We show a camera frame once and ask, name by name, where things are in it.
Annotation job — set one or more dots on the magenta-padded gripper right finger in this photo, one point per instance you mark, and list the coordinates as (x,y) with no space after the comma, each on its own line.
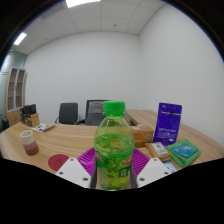
(153,171)

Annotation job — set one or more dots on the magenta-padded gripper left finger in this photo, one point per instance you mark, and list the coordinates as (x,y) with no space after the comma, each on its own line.
(73,171)

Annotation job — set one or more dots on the green drink bottle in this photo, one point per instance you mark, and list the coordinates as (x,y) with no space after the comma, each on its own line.
(113,150)

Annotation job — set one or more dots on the small blue box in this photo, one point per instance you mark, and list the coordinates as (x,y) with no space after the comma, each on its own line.
(170,167)

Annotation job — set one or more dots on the flat round red coaster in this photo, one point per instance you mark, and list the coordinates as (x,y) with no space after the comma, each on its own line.
(57,162)

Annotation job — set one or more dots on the green folded cloth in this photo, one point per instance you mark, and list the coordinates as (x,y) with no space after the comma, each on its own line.
(185,152)

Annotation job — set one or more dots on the brown cardboard box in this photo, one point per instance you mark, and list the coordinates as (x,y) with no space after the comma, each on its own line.
(143,135)

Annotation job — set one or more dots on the purple standing pouch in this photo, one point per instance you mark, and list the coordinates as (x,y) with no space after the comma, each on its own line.
(167,123)

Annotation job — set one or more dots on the white and brown cup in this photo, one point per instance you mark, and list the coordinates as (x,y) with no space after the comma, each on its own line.
(29,141)

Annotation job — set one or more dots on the white printed leaflet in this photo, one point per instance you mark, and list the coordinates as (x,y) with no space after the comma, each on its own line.
(42,127)

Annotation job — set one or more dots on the wooden side desk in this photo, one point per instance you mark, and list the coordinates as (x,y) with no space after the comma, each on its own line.
(145,116)

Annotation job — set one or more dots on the black office chair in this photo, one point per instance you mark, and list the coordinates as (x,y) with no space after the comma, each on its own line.
(68,113)

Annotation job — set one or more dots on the grey mesh office chair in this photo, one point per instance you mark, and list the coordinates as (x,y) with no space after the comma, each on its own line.
(93,113)

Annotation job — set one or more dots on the brown kraft carton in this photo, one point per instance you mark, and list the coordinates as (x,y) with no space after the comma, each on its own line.
(34,120)

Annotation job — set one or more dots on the black printed carton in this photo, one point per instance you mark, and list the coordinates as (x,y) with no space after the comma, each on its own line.
(26,111)

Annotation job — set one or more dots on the dark sofa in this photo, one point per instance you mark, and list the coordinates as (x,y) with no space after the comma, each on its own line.
(4,123)

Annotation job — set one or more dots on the wooden shelf cabinet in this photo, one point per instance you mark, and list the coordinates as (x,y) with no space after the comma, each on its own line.
(15,96)

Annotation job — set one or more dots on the rectangular ceiling light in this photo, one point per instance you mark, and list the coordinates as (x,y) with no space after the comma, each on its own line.
(81,3)
(20,38)

